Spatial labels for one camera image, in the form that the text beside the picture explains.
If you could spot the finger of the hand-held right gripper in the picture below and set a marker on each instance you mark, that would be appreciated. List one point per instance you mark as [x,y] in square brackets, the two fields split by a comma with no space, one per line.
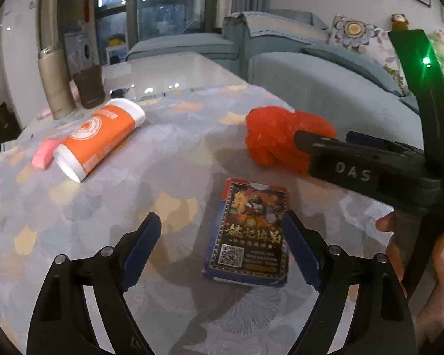
[355,170]
[377,141]

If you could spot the blue striped armrest cover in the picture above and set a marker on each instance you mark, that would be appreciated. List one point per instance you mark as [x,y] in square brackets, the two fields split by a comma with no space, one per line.
[281,26]

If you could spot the gold thermos flask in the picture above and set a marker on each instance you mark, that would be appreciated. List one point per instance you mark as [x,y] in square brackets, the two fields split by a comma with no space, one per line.
[57,88]

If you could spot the white washing machine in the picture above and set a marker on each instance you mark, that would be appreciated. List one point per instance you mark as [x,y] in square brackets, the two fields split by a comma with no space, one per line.
[79,50]

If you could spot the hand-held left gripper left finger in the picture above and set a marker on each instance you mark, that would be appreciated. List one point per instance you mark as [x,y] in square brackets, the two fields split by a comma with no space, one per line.
[140,255]

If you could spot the dark blue card box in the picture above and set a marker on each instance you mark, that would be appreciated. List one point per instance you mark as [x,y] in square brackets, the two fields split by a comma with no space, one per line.
[244,236]

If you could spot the orange and white canister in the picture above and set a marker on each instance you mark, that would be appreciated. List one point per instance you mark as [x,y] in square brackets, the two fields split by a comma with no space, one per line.
[96,137]

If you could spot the small pink packet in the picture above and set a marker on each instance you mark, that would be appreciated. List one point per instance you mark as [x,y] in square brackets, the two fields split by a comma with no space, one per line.
[44,155]

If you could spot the blue sofa cushion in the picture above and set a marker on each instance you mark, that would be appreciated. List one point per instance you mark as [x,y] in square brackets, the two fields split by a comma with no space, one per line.
[410,103]
[355,66]

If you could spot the grey patterned tablecloth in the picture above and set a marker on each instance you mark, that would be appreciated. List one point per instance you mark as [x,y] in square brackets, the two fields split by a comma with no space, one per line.
[170,155]

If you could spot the brown cup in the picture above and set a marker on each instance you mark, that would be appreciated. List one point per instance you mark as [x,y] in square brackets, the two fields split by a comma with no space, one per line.
[88,88]

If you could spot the black key fob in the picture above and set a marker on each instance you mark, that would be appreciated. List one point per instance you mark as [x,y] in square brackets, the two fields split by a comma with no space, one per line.
[118,92]

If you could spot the red plastic bag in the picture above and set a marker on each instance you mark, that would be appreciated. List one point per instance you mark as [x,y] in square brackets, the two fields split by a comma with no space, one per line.
[273,137]

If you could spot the blue-grey sofa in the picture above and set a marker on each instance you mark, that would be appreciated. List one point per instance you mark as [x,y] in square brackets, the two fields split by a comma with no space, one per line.
[318,81]

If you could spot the sliding glass door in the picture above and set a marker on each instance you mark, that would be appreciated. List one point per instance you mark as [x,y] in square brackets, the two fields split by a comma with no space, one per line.
[162,7]

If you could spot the brown plush toy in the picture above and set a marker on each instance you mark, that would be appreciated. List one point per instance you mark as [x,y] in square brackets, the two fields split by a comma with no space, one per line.
[399,22]

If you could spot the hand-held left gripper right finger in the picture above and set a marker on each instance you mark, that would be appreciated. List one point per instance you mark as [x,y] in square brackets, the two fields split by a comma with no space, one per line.
[303,251]

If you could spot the white refrigerator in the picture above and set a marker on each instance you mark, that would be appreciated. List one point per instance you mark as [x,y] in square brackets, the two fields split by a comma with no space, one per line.
[18,44]

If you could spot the white stool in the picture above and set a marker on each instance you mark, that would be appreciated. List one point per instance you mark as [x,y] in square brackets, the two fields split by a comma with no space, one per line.
[116,50]

